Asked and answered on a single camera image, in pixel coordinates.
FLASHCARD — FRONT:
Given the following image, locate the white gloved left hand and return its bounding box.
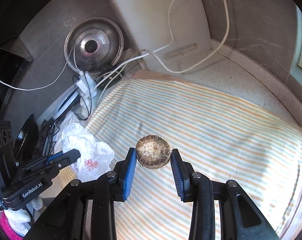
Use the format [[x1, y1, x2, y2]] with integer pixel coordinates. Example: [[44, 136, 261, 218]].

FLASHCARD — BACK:
[[4, 196, 45, 237]]

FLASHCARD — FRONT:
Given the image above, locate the white printed plastic bag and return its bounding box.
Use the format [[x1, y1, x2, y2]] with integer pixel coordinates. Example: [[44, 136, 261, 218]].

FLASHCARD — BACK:
[[61, 123, 115, 182]]

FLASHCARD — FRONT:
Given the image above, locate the white power strip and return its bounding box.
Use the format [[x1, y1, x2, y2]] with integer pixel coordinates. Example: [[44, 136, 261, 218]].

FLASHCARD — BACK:
[[76, 71, 97, 97]]

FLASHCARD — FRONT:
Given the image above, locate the striped towel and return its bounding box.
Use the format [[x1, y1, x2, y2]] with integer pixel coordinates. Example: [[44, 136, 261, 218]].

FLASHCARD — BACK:
[[86, 79, 302, 239]]

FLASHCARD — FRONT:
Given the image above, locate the steel pot lid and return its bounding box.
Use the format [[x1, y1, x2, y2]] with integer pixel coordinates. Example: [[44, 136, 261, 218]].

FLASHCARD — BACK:
[[64, 17, 124, 76]]

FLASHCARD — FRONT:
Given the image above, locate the white cutting board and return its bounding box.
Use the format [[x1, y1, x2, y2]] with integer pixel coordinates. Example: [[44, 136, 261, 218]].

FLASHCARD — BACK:
[[113, 0, 212, 72]]

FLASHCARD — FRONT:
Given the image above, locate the white charging cable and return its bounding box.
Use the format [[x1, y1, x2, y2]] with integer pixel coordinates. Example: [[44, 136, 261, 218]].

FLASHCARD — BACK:
[[0, 44, 84, 92]]

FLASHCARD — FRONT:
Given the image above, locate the white thick cable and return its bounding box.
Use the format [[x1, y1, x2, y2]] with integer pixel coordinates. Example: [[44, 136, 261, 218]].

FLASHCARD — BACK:
[[96, 0, 231, 103]]

